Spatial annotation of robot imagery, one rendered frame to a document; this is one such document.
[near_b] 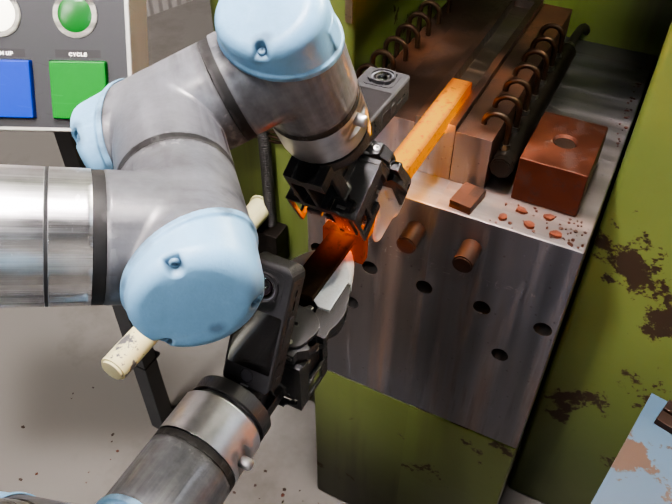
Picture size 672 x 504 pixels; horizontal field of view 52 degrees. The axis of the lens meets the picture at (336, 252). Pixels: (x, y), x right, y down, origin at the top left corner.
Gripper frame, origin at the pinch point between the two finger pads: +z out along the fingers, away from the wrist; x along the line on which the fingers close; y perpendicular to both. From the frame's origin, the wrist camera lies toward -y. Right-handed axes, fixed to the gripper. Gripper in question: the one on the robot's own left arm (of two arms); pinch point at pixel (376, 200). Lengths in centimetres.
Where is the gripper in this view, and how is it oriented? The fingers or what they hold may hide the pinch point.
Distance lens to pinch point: 76.0
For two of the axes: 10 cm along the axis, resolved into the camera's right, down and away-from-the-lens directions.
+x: 8.9, 3.2, -3.3
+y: -4.0, 8.9, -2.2
